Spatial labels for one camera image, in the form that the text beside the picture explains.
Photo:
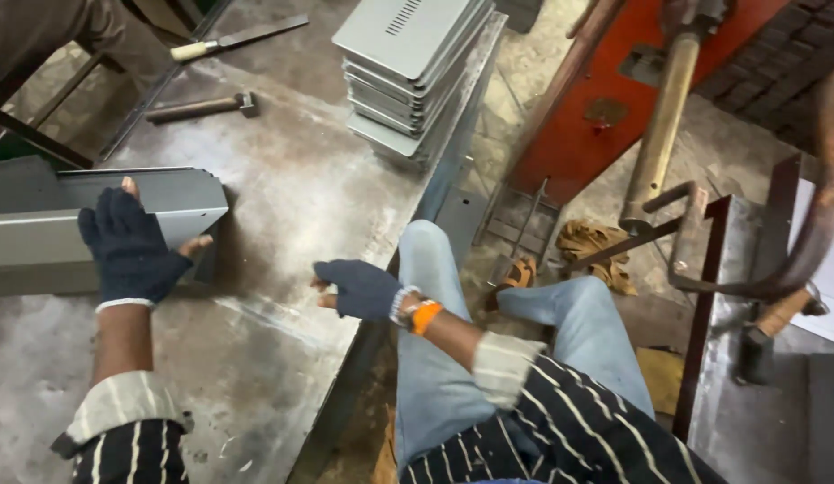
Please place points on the person's left hand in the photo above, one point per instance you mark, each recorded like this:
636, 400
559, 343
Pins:
131, 252

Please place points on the person's right hand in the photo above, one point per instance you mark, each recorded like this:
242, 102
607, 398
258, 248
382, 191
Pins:
360, 288

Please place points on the person's right fingers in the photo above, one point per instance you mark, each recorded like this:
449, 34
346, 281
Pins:
324, 289

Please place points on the grey sheet metal housing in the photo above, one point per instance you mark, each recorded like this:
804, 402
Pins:
67, 222

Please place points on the orange wristband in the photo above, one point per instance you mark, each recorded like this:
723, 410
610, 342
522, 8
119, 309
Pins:
425, 316

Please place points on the brown sandal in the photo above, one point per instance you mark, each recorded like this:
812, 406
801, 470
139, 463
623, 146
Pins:
518, 275

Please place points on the stack of grey metal housings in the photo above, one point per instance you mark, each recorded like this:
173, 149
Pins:
411, 70

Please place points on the long steel ruler bar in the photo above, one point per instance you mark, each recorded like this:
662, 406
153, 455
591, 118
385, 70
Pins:
165, 77

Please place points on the crumpled brown work glove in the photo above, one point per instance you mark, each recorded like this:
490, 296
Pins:
595, 252

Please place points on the red spot welding machine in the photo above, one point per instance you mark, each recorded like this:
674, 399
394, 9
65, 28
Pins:
605, 101

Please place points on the metal foot pedal frame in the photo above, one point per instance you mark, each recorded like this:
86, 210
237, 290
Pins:
521, 218

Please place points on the dark metal stool frame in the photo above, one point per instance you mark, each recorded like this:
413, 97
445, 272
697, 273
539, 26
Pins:
44, 111

